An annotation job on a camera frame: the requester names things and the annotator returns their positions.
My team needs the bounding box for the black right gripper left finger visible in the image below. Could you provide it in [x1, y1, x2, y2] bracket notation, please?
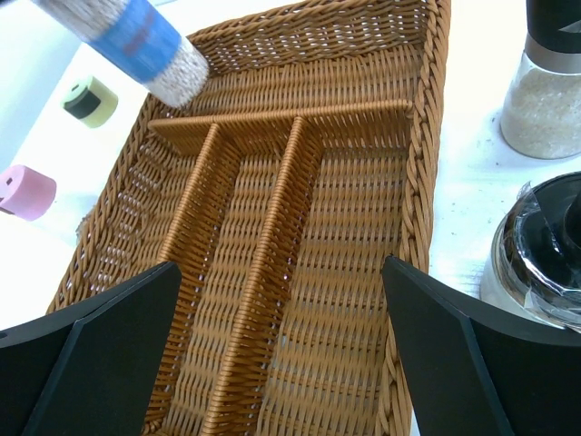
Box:
[1, 262, 182, 435]

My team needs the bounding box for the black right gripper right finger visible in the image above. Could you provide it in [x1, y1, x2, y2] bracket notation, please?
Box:
[382, 256, 580, 435]

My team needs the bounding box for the yellow cap spice bottle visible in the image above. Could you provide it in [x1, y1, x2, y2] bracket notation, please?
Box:
[61, 75, 118, 129]

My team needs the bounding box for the blue label silver cap bottle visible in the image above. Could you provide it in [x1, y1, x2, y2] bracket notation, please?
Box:
[35, 0, 210, 108]

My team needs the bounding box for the black knob cap jar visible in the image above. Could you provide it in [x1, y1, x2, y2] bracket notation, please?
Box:
[479, 172, 580, 332]

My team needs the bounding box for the pink cap spice bottle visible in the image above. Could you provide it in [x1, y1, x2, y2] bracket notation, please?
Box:
[1, 164, 57, 222]

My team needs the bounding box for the black cap sugar grinder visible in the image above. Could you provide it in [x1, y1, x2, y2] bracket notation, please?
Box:
[500, 0, 580, 160]

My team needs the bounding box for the brown wicker divided basket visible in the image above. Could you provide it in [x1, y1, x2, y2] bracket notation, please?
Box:
[50, 1, 451, 435]

